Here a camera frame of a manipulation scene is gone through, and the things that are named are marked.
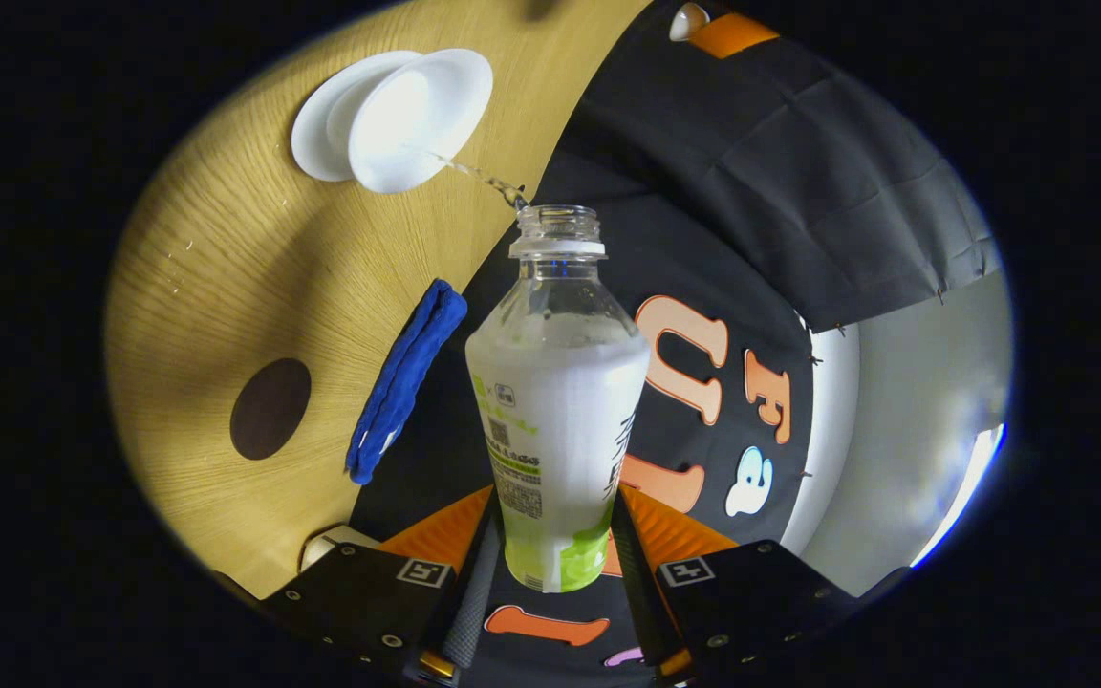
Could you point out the blue folded towel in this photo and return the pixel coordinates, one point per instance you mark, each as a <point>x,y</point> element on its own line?
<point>407,382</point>

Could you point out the white saucer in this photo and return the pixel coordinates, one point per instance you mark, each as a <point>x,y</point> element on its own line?
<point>316,134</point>

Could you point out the clear plastic water bottle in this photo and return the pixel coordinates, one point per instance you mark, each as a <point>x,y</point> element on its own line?
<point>560,430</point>

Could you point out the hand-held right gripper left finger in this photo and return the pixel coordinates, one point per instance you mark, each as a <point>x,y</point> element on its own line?
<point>466,621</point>

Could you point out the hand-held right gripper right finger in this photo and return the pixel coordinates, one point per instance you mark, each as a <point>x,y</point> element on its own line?
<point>648,612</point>

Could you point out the black backdrop cloth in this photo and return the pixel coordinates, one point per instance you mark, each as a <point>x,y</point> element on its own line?
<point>751,191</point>

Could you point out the white teacup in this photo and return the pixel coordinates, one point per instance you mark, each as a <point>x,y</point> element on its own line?
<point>417,119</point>

